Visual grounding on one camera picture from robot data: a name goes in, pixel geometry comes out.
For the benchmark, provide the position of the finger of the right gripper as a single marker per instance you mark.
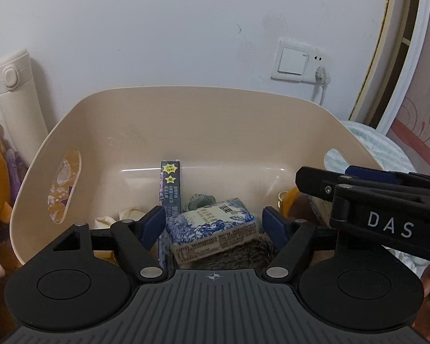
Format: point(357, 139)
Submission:
point(376, 175)

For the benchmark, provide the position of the blue white tissue pack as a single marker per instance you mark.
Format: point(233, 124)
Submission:
point(209, 230)

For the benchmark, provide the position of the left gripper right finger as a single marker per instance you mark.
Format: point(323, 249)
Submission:
point(293, 240)

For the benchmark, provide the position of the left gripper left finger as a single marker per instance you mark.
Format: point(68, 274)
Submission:
point(134, 239)

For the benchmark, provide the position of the cream thermos bottle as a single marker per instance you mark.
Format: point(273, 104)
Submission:
point(20, 106)

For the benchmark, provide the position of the white plug with cable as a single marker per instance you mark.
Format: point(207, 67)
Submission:
point(322, 80)

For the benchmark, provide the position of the orange plastic bottle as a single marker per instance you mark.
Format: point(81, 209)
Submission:
point(286, 200)

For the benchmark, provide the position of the green plaid scrunchie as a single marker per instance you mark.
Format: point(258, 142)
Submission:
point(197, 201)

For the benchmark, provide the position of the beige plastic storage bin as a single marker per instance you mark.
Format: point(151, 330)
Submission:
point(104, 155)

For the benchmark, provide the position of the long dark printed box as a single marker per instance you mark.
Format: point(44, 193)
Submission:
point(169, 198)

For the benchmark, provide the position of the striped light blue blanket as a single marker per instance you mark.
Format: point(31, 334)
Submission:
point(391, 158)

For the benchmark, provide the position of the cream satin scrunchie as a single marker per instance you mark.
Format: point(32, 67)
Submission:
point(131, 213)

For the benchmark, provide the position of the white wardrobe door frame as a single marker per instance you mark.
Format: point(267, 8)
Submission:
point(396, 56)

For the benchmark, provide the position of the white wall switch socket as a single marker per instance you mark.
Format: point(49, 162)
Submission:
point(299, 62)

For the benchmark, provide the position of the grey hedgehog plush toy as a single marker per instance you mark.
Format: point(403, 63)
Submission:
point(255, 254)

